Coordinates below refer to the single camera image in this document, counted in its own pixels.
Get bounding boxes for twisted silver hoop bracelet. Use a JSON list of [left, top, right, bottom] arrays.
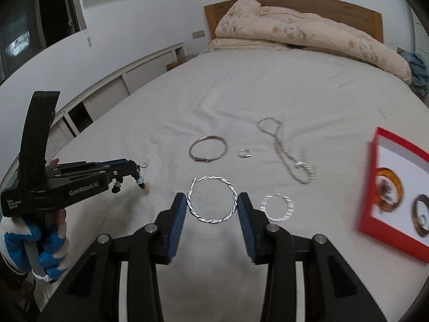
[[187, 175, 238, 225]]

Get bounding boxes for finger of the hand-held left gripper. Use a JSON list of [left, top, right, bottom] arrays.
[[50, 165, 143, 195], [47, 158, 135, 174]]

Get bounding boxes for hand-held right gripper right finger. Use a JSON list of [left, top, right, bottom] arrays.
[[236, 192, 386, 322]]

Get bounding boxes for plain silver bangle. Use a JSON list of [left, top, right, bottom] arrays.
[[188, 136, 228, 163]]

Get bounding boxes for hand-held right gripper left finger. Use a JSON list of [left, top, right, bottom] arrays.
[[37, 193, 187, 322]]

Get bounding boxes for beige floral duvet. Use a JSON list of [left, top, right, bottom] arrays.
[[203, 0, 412, 84]]

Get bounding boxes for dark brown bangle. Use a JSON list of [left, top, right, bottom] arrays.
[[412, 195, 429, 239]]

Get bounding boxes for red jewelry box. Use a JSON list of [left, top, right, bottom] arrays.
[[358, 127, 429, 264]]

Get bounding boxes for blue cloth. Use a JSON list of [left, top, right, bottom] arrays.
[[400, 51, 429, 96]]

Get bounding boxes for low white wall cabinet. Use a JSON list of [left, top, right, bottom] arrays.
[[43, 42, 186, 162]]

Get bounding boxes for bed with white sheet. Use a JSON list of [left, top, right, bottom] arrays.
[[0, 50, 429, 322]]

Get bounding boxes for dark window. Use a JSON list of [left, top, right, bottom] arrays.
[[0, 0, 82, 81]]

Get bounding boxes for silver chain necklace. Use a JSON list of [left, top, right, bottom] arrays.
[[257, 117, 316, 185]]

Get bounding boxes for person's left hand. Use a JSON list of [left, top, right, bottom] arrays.
[[0, 208, 69, 284]]

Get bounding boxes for amber bangle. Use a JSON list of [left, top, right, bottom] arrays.
[[375, 168, 403, 213]]

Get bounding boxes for wooden headboard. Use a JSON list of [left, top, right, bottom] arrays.
[[204, 0, 383, 44]]

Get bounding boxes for beaded dangle earring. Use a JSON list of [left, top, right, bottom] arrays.
[[136, 161, 151, 193]]

